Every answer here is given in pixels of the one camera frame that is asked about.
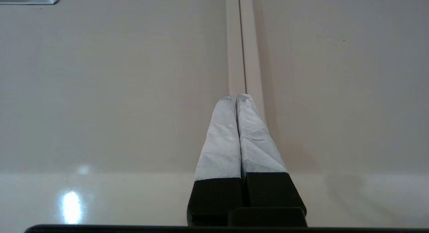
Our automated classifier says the beige counter divider strip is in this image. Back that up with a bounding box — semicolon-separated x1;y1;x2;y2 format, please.
225;0;267;123

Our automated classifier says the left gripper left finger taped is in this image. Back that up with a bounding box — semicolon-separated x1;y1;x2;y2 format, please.
187;96;242;227

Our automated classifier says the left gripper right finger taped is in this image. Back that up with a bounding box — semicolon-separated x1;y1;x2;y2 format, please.
235;93;307;216

